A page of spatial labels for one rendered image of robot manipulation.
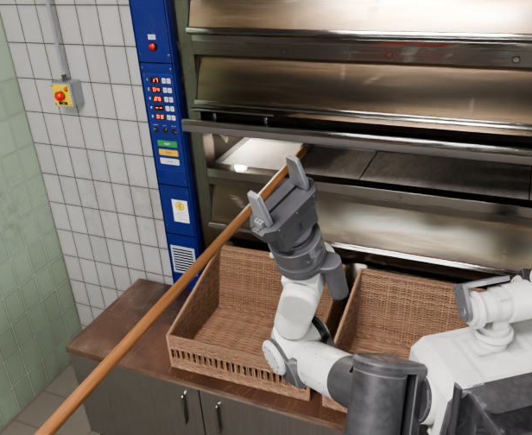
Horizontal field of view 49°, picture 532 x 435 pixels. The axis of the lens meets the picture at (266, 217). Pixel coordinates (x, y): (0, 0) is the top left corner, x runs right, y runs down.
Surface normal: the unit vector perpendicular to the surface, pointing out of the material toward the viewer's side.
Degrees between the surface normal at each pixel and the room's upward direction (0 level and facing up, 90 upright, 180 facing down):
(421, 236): 70
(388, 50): 90
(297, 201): 24
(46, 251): 90
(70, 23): 90
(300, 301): 114
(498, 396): 0
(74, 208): 90
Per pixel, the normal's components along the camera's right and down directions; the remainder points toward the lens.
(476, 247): -0.39, 0.12
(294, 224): 0.70, 0.41
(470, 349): -0.06, -0.88
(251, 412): -0.40, 0.45
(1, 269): 0.92, 0.14
